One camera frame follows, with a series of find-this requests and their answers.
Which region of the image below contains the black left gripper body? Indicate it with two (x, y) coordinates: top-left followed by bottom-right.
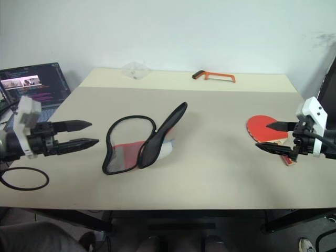
(26, 121), (59, 158)

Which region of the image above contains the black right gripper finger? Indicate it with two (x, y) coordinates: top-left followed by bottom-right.
(255, 142), (293, 158)
(265, 120), (295, 132)

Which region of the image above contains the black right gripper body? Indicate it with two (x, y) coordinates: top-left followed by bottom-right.
(287, 120), (316, 161)

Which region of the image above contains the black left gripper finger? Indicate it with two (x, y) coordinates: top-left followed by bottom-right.
(54, 119), (93, 133)
(56, 138), (100, 156)

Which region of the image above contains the red table tennis paddle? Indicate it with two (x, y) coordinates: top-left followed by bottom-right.
(246, 113), (299, 167)

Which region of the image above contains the black mesh paddle case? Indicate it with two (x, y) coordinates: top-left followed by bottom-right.
(101, 101), (188, 176)

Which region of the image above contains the open laptop computer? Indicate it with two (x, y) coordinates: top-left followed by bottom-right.
(0, 62), (72, 127)

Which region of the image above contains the clear plastic bag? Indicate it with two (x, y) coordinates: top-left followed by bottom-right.
(121, 61), (152, 81)

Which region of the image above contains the dark shoe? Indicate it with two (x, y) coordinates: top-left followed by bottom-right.
(78, 230), (97, 252)

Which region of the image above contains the grey trouser leg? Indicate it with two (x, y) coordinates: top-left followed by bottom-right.
(0, 221), (81, 252)

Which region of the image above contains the white sneaker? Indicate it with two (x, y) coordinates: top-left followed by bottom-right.
(299, 237), (316, 252)

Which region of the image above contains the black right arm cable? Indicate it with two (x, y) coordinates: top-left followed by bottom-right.
(301, 128), (336, 148)

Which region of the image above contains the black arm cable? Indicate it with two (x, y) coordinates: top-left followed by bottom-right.
(0, 167), (50, 192)
(301, 128), (336, 148)

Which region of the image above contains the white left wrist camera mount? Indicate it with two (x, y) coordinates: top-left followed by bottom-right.
(12, 95), (42, 160)

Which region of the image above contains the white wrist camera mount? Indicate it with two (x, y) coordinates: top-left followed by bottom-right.
(295, 96), (329, 159)
(12, 95), (42, 160)

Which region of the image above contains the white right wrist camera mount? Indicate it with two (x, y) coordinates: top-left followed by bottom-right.
(295, 96), (329, 159)

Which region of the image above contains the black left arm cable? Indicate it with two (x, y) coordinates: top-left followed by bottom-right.
(0, 167), (50, 192)

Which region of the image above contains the orange hacksaw frame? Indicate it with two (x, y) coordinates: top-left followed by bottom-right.
(192, 70), (237, 85)

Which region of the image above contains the black table frame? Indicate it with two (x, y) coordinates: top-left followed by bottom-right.
(0, 206), (336, 235)

